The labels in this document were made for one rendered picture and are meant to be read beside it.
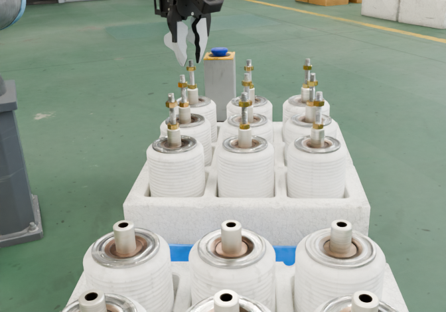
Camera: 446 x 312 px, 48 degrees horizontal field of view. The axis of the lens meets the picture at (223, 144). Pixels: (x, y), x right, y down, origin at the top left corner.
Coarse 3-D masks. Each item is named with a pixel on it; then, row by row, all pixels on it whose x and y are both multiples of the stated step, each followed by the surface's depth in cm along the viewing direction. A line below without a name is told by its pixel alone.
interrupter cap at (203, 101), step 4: (200, 96) 108; (204, 96) 107; (180, 100) 106; (200, 100) 106; (204, 100) 105; (208, 100) 105; (188, 104) 103; (192, 104) 103; (196, 104) 103; (200, 104) 103; (204, 104) 102
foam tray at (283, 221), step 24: (216, 144) 102; (144, 168) 92; (216, 168) 91; (144, 192) 83; (216, 192) 85; (360, 192) 81; (144, 216) 80; (168, 216) 80; (192, 216) 79; (216, 216) 79; (240, 216) 79; (264, 216) 78; (288, 216) 78; (312, 216) 78; (336, 216) 77; (360, 216) 77; (168, 240) 81; (192, 240) 81; (288, 240) 80
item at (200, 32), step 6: (192, 18) 101; (204, 18) 100; (192, 24) 100; (198, 24) 99; (204, 24) 100; (192, 30) 100; (198, 30) 100; (204, 30) 100; (186, 36) 105; (192, 36) 103; (198, 36) 100; (204, 36) 101; (192, 42) 104; (198, 42) 100; (204, 42) 101; (198, 48) 101; (204, 48) 102; (198, 54) 102; (198, 60) 102
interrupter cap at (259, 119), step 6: (234, 114) 96; (240, 114) 96; (258, 114) 95; (228, 120) 93; (234, 120) 93; (240, 120) 94; (258, 120) 93; (264, 120) 92; (234, 126) 90; (252, 126) 90; (258, 126) 90
